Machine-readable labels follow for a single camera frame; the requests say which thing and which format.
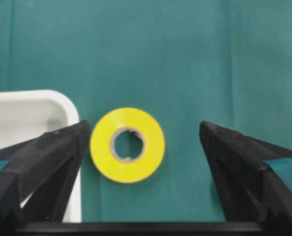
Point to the white plastic tray case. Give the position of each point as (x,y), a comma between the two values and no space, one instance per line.
(25,115)

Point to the green table cloth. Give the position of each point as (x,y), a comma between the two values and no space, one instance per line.
(183,61)

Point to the yellow tape roll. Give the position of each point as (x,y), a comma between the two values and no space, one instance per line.
(102,145)

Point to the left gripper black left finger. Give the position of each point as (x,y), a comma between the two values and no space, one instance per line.
(38,175)

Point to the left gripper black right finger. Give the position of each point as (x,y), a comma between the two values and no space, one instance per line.
(253,178)

